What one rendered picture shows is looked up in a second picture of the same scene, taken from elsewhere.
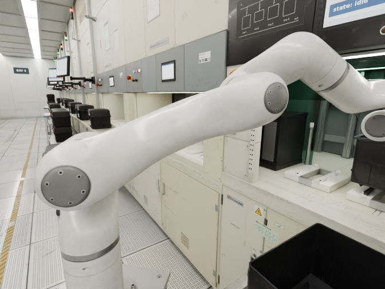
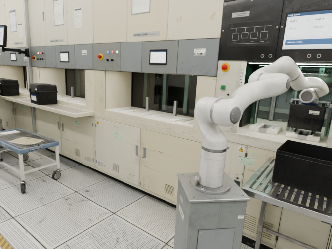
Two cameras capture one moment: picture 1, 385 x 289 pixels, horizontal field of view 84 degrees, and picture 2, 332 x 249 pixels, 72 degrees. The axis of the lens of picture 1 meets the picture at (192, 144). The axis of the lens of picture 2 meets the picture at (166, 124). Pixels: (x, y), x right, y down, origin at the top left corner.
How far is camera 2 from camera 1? 0.94 m
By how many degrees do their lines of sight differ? 20
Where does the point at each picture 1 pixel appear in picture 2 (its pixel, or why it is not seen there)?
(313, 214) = (275, 143)
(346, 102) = (298, 85)
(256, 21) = (243, 37)
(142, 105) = (110, 82)
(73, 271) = (218, 157)
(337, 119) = not seen: hidden behind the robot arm
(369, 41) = (303, 59)
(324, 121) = not seen: hidden behind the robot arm
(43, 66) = not seen: outside the picture
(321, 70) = (293, 72)
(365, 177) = (294, 123)
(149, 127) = (246, 94)
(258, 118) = (282, 91)
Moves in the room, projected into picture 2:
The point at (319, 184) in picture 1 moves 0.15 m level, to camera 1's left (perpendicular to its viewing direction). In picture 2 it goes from (270, 131) to (255, 132)
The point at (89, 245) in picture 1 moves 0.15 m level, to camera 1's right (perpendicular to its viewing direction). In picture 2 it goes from (225, 144) to (252, 143)
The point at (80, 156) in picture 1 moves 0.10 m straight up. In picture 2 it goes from (238, 103) to (241, 80)
